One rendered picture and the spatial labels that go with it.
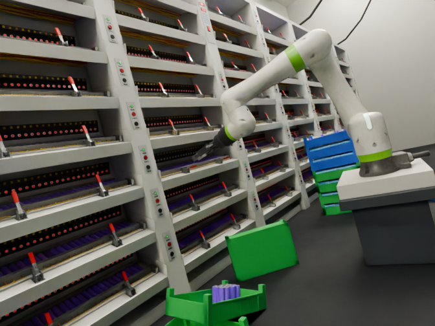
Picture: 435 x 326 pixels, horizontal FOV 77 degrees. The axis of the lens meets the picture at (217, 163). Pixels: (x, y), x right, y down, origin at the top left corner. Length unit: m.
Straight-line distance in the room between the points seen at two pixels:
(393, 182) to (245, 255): 0.67
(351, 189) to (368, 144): 0.19
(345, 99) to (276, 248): 0.75
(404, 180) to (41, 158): 1.25
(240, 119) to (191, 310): 0.79
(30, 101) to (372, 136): 1.23
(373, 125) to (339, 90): 0.27
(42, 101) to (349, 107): 1.23
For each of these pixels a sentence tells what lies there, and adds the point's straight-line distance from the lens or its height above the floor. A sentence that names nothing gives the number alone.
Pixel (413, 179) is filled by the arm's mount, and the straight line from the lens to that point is 1.19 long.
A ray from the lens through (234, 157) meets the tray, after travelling 1.69.
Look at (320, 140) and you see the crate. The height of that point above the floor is 0.51.
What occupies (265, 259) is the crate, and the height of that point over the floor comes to 0.07.
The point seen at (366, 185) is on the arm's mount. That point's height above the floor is 0.32.
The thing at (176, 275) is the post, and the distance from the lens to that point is 1.28.
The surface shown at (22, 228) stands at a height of 0.52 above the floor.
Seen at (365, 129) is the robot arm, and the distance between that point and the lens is 1.23.
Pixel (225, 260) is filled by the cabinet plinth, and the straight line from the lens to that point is 1.56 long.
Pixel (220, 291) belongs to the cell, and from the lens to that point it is 1.12.
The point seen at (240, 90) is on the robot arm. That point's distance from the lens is 1.29.
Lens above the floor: 0.55
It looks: level
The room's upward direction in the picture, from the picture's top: 15 degrees counter-clockwise
